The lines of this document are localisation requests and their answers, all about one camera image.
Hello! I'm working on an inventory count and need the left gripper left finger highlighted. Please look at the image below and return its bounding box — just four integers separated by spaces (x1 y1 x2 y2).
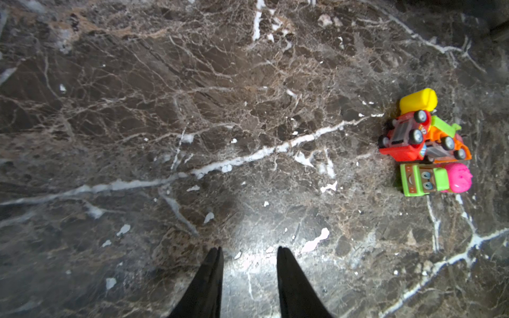
169 247 224 318

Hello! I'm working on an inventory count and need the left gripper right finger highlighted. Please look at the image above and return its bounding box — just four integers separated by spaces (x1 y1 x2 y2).
277 246 332 317

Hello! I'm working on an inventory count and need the green pink toy car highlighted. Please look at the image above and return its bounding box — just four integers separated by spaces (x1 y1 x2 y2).
399 162 473 197

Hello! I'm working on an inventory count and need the red toy car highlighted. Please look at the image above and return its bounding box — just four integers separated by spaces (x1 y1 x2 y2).
379 88 438 162

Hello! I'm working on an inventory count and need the orange green dump truck toy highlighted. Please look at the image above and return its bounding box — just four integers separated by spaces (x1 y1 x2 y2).
424 115 472 164

